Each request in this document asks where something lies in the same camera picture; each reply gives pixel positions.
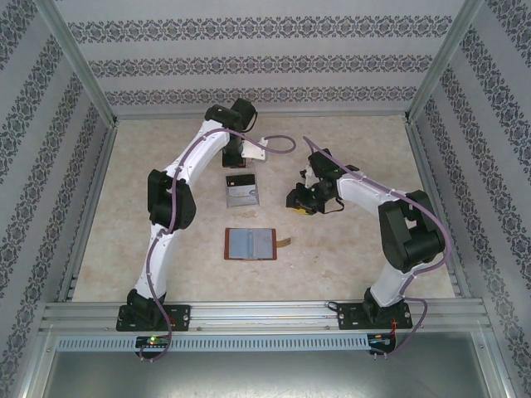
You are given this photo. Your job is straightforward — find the brown leather card holder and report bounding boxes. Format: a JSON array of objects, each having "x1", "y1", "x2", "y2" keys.
[{"x1": 223, "y1": 226, "x2": 294, "y2": 261}]

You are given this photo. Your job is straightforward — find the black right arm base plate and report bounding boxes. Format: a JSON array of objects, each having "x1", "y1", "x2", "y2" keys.
[{"x1": 338, "y1": 302, "x2": 414, "y2": 332}]

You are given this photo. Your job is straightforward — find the aluminium table end rail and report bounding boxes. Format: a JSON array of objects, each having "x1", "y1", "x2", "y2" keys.
[{"x1": 114, "y1": 110, "x2": 412, "y2": 122}]

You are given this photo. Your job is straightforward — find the aluminium table side rail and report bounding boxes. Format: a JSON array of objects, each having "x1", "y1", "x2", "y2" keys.
[
  {"x1": 404, "y1": 119, "x2": 473, "y2": 302},
  {"x1": 56, "y1": 122, "x2": 121, "y2": 303}
]

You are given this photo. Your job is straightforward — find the white VIP card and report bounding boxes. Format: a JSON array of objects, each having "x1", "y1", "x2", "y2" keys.
[{"x1": 228, "y1": 185, "x2": 261, "y2": 207}]

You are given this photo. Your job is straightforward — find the aluminium frame post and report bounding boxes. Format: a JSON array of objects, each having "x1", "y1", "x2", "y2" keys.
[
  {"x1": 472, "y1": 325, "x2": 515, "y2": 398},
  {"x1": 403, "y1": 0, "x2": 487, "y2": 125},
  {"x1": 37, "y1": 0, "x2": 120, "y2": 128},
  {"x1": 16, "y1": 325, "x2": 59, "y2": 398}
]

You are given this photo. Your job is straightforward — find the aluminium mounting rail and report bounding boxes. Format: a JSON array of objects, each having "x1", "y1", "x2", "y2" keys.
[{"x1": 39, "y1": 300, "x2": 489, "y2": 335}]

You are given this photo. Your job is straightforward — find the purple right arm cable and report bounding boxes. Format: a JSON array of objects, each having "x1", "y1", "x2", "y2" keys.
[{"x1": 302, "y1": 135, "x2": 452, "y2": 361}]

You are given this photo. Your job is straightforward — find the grey metal sheet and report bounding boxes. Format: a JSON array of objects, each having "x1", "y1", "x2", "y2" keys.
[{"x1": 41, "y1": 350, "x2": 507, "y2": 398}]

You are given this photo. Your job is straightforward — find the slotted grey cable duct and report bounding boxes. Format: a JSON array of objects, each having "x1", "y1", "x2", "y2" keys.
[{"x1": 56, "y1": 333, "x2": 476, "y2": 352}]

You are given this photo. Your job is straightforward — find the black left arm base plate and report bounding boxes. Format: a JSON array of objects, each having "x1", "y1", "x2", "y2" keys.
[{"x1": 117, "y1": 303, "x2": 192, "y2": 332}]

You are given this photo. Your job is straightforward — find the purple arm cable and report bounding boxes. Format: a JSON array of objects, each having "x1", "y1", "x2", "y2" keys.
[
  {"x1": 302, "y1": 135, "x2": 452, "y2": 361},
  {"x1": 139, "y1": 127, "x2": 298, "y2": 364}
]

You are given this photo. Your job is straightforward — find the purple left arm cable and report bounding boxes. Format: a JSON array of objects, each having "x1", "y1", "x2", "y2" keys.
[{"x1": 139, "y1": 127, "x2": 298, "y2": 364}]

